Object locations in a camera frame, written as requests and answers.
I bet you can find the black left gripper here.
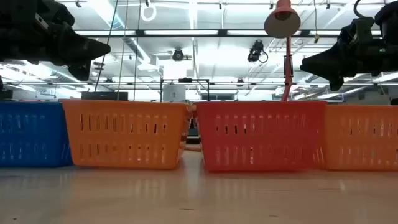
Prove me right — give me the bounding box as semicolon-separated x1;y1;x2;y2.
30;0;111;82

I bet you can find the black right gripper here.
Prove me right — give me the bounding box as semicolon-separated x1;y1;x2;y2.
300;17;383;91

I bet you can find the orange plastic basket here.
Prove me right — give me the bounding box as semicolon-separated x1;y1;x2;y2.
60;98;192;170
317;104;398;171

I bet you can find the blue plastic basket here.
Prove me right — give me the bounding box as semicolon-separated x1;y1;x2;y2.
0;101;74;169

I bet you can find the red plastic basket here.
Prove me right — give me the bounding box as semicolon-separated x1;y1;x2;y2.
194;101;327;173

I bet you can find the flat black box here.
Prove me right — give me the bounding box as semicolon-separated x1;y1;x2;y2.
81;91;129;101

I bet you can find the red desk lamp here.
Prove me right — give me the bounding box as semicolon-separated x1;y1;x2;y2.
263;0;302;102

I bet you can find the black overhead rig beam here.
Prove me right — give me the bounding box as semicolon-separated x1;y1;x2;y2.
74;29;382;38

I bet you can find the thin black hanging cable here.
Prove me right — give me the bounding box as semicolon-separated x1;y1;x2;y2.
133;0;142;101
94;0;119;93
116;0;129;101

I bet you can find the hanging cable yellow plug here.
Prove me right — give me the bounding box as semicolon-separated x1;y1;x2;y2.
313;0;320;44

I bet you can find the white hanging ring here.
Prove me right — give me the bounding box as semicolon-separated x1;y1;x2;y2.
139;2;157;22

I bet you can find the black camera with cable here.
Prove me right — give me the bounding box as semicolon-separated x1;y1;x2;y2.
247;39;269;63

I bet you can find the round black overhead camera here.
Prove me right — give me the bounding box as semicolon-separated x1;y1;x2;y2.
172;48;185;62

